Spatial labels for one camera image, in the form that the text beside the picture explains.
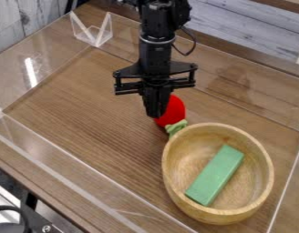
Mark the red plush strawberry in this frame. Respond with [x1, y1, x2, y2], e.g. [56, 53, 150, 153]
[155, 95, 189, 137]

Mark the wooden oval bowl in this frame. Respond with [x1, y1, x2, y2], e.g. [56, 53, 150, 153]
[162, 123, 276, 225]

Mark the black cable lower left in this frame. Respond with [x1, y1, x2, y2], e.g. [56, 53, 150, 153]
[0, 205, 35, 233]

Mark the black metal table mount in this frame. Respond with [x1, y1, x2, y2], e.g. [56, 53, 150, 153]
[20, 192, 63, 233]

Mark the clear acrylic corner bracket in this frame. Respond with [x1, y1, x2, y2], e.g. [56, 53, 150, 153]
[70, 12, 114, 47]

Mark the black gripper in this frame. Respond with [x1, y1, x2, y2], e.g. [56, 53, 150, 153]
[114, 61, 198, 118]

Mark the green rectangular block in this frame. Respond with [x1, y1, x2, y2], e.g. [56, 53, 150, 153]
[185, 145, 245, 207]

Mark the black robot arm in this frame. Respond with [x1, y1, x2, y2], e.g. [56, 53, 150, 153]
[114, 0, 198, 118]

